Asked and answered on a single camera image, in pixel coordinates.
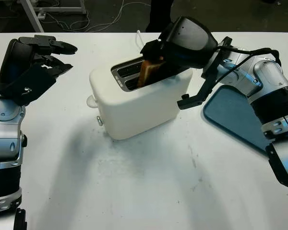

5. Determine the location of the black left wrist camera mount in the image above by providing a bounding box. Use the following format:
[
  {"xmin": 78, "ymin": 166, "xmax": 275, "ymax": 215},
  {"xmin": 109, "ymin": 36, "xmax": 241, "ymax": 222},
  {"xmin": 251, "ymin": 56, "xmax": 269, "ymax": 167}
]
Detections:
[{"xmin": 2, "ymin": 64, "xmax": 57, "ymax": 106}]

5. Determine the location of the white toaster power cord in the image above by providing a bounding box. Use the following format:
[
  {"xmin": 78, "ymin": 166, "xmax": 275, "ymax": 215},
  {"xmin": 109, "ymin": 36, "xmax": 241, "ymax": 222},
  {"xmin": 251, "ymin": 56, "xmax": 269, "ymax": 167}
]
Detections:
[{"xmin": 135, "ymin": 30, "xmax": 146, "ymax": 57}]

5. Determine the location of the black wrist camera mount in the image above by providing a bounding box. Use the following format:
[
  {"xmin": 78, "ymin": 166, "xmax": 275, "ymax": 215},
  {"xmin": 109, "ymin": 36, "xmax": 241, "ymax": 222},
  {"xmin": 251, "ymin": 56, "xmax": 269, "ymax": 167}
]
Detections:
[
  {"xmin": 2, "ymin": 64, "xmax": 57, "ymax": 106},
  {"xmin": 177, "ymin": 37, "xmax": 233, "ymax": 110}
]

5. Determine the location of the white toaster lever knob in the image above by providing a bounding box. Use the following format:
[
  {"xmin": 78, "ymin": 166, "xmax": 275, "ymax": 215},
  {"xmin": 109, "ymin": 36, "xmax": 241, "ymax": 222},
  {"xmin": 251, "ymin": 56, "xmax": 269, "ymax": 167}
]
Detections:
[{"xmin": 85, "ymin": 95, "xmax": 98, "ymax": 108}]

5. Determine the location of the person in dark trousers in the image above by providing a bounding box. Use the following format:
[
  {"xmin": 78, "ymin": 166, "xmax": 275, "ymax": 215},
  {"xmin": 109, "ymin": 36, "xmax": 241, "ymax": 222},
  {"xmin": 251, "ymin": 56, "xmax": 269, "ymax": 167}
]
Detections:
[{"xmin": 145, "ymin": 0, "xmax": 176, "ymax": 33}]

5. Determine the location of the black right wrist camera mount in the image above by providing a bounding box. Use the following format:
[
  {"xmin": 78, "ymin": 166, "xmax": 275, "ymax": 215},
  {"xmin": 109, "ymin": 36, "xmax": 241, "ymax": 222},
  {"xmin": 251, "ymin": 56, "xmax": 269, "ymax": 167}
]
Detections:
[{"xmin": 177, "ymin": 37, "xmax": 233, "ymax": 110}]

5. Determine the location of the white floor cable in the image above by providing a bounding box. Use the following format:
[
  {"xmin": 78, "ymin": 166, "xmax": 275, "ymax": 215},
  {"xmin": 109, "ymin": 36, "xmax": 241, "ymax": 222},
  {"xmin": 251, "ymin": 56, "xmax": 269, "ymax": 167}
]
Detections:
[{"xmin": 45, "ymin": 0, "xmax": 135, "ymax": 33}]

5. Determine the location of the blue plastic tray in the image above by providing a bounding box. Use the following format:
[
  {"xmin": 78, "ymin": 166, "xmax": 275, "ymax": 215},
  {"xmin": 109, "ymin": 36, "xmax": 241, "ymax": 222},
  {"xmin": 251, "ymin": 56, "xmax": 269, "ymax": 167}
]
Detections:
[{"xmin": 203, "ymin": 85, "xmax": 271, "ymax": 154}]

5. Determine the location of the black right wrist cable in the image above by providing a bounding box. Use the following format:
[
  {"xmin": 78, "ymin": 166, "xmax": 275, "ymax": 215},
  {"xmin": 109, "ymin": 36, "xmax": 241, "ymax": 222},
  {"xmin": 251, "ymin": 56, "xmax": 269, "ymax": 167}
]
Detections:
[{"xmin": 216, "ymin": 45, "xmax": 283, "ymax": 82}]

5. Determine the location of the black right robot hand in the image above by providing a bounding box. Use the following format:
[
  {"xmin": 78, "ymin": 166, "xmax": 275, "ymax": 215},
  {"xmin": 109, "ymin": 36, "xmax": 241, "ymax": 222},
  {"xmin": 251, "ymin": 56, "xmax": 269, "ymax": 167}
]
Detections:
[{"xmin": 140, "ymin": 16, "xmax": 218, "ymax": 70}]

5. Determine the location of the white two-slot toaster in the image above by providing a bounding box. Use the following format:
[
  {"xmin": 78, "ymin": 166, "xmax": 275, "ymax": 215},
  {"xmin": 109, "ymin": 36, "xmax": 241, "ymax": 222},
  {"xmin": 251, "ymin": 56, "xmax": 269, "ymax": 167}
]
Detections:
[{"xmin": 89, "ymin": 56, "xmax": 194, "ymax": 141}]

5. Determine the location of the browned toast slice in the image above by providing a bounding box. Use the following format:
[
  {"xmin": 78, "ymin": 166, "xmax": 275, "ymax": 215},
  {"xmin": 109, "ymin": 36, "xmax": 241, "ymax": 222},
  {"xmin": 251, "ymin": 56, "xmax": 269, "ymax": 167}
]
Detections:
[{"xmin": 136, "ymin": 57, "xmax": 166, "ymax": 88}]

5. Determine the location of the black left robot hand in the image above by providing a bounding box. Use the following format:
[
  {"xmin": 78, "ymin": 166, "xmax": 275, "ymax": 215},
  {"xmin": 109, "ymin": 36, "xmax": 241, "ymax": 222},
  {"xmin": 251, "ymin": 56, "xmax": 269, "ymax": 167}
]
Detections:
[{"xmin": 0, "ymin": 34, "xmax": 78, "ymax": 84}]

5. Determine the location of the black robot torso bracket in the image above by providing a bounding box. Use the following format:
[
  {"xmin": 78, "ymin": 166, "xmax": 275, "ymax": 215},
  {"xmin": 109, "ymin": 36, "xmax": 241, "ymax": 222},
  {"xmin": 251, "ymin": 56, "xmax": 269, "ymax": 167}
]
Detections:
[{"xmin": 13, "ymin": 208, "xmax": 27, "ymax": 230}]

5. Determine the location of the white metal frame stand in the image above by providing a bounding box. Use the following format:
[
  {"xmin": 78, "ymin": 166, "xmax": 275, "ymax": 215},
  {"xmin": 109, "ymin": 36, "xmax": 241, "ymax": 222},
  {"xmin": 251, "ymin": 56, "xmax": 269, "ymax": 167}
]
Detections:
[{"xmin": 21, "ymin": 0, "xmax": 87, "ymax": 33}]

